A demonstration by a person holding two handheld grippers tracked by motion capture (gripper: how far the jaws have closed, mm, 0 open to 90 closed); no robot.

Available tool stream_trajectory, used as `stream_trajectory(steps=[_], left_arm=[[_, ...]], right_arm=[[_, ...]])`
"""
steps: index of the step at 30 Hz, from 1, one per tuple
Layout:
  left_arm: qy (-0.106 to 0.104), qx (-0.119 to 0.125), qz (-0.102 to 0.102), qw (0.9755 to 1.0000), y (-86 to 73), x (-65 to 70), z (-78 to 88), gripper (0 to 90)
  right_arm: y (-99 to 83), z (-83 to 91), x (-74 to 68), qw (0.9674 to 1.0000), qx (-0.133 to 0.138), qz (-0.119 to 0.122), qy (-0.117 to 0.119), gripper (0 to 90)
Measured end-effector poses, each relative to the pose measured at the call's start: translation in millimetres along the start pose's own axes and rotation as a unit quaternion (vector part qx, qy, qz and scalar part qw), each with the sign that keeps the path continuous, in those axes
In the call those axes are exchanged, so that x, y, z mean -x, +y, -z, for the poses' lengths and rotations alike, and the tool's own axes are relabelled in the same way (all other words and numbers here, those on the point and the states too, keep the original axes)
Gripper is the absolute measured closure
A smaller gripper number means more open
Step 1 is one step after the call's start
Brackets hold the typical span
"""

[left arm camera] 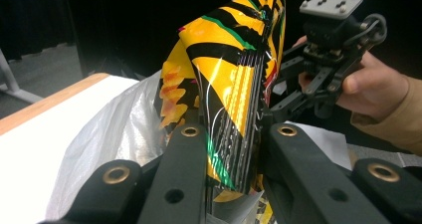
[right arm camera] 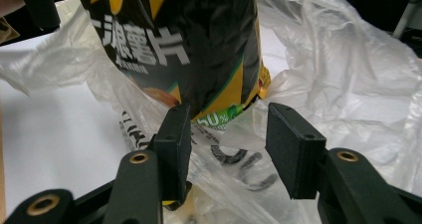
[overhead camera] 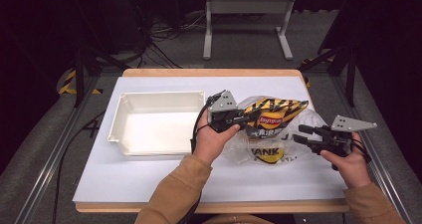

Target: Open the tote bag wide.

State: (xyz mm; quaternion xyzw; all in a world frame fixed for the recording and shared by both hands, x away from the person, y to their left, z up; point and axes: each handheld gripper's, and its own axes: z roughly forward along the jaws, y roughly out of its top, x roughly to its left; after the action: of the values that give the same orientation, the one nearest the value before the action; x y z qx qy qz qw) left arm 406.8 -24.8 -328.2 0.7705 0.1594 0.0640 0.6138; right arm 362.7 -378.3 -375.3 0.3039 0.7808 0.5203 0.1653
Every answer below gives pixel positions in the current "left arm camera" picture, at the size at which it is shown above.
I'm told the yellow black striped snack packet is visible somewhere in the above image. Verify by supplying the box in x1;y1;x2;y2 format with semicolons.
158;0;287;224

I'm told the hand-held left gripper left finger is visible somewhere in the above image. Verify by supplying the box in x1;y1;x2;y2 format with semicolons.
137;123;209;224

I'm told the clear smiley face plastic bag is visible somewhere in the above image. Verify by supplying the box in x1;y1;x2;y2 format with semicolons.
44;69;352;224

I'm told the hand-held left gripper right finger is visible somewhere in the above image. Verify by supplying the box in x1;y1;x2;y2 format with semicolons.
264;121;392;224

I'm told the grey metal stand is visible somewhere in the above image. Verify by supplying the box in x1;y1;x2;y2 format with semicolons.
0;48;44;105

